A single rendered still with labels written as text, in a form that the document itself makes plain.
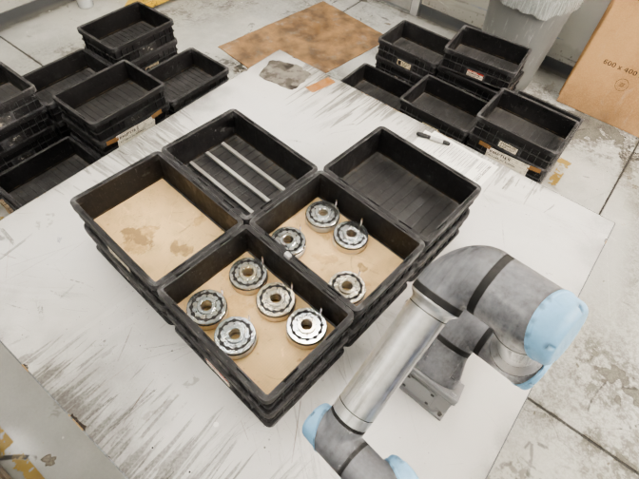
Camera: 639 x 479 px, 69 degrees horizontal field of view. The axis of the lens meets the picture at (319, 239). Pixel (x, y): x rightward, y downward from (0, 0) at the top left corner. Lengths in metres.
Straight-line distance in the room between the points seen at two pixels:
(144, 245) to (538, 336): 1.05
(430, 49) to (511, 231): 1.69
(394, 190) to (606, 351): 1.41
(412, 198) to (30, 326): 1.19
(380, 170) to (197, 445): 0.99
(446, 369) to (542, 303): 0.50
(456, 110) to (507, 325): 2.03
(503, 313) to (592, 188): 2.49
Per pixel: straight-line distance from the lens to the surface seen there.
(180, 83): 2.75
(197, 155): 1.62
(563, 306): 0.77
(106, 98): 2.54
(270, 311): 1.21
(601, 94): 3.74
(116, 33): 3.01
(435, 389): 1.21
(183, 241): 1.39
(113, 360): 1.41
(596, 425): 2.37
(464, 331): 1.19
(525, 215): 1.81
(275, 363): 1.18
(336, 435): 0.88
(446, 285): 0.78
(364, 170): 1.58
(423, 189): 1.57
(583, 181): 3.23
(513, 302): 0.76
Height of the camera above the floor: 1.93
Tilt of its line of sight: 53 degrees down
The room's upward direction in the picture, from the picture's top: 6 degrees clockwise
